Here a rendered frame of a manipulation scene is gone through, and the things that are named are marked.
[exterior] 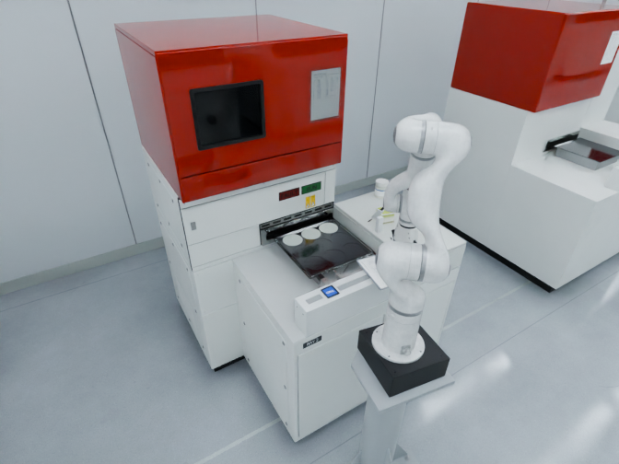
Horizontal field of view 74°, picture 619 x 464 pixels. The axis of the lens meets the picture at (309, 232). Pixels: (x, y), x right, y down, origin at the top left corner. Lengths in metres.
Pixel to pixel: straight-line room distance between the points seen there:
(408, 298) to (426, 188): 0.36
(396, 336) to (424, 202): 0.49
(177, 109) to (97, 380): 1.78
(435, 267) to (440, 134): 0.39
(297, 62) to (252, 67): 0.20
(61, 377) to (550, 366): 2.96
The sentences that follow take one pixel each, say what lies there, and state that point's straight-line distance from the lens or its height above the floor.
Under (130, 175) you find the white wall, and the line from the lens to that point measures 3.38.
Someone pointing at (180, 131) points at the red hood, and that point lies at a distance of 1.67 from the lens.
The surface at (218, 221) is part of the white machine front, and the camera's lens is 1.95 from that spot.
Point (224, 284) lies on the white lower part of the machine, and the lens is 2.17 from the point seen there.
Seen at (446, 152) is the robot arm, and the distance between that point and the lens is 1.29.
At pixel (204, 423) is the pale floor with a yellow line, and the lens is 2.49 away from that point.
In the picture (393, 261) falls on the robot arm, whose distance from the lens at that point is 1.29.
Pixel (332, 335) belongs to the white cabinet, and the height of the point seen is 0.75.
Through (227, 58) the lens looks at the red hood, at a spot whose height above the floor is 1.77.
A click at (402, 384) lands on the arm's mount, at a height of 0.87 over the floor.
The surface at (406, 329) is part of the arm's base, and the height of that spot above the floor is 1.05.
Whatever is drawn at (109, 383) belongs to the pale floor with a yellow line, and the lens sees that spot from 2.81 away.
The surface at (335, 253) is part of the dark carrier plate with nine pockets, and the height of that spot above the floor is 0.90.
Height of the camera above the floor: 2.09
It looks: 34 degrees down
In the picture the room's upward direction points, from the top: 1 degrees clockwise
